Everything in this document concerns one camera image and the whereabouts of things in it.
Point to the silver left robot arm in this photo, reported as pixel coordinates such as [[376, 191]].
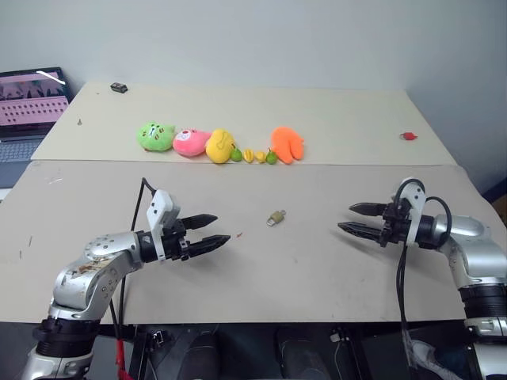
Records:
[[91, 273]]

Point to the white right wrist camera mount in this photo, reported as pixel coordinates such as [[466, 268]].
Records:
[[416, 202]]

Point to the small red object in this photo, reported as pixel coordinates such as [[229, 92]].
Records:
[[408, 136]]

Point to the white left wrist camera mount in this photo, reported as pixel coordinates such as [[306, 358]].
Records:
[[160, 206]]

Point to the orange plush toy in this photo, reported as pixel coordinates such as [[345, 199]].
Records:
[[287, 144]]

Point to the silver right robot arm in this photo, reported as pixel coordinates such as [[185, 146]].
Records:
[[475, 257]]

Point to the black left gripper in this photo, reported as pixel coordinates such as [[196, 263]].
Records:
[[174, 243]]

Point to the green plush toy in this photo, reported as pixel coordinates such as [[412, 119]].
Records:
[[154, 136]]

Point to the small yellow toy fruit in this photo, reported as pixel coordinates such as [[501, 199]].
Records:
[[248, 155], [260, 157]]

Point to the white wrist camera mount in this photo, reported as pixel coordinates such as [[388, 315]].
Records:
[[160, 206], [416, 202]]

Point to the small black box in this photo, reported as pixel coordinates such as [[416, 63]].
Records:
[[119, 87]]

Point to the open laptop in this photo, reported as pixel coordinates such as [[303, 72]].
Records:
[[27, 107]]

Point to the brass padlock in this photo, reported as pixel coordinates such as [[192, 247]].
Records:
[[276, 218]]

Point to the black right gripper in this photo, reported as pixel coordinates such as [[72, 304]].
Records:
[[396, 227]]

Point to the yellow plush toy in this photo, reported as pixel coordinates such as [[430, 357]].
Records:
[[219, 146]]

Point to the pink plush toy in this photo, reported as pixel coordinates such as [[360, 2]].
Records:
[[190, 143]]

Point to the small green toy fruit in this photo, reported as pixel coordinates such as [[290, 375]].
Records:
[[236, 155], [271, 157]]

